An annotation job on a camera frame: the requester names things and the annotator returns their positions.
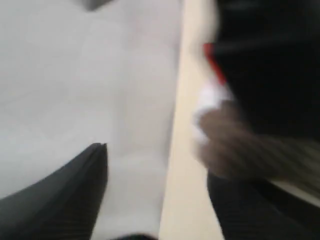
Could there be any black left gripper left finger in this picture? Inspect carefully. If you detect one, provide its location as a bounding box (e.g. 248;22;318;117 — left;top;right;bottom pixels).
0;143;108;240

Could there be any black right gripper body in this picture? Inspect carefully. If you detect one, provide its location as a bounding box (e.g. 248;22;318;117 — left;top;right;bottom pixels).
212;0;320;140

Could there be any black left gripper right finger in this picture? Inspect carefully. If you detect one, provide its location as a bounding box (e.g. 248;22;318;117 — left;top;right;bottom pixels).
207;174;320;240

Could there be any white plush snowman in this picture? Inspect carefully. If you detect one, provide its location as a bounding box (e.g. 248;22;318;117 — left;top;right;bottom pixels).
191;42;320;181

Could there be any white curtain backdrop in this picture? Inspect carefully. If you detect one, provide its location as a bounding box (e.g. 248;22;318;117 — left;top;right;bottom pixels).
0;0;183;240

